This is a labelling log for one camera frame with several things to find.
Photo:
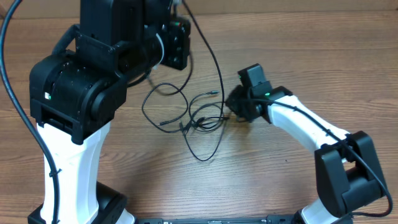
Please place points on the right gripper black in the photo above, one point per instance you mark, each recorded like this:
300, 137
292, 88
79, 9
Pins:
235, 101

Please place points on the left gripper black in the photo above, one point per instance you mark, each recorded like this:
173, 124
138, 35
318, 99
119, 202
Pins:
175, 35

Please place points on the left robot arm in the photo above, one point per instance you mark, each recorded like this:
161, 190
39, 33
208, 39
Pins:
76, 90

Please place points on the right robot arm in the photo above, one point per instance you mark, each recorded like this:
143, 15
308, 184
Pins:
349, 177

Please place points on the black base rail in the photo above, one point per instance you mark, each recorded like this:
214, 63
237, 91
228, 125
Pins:
214, 221

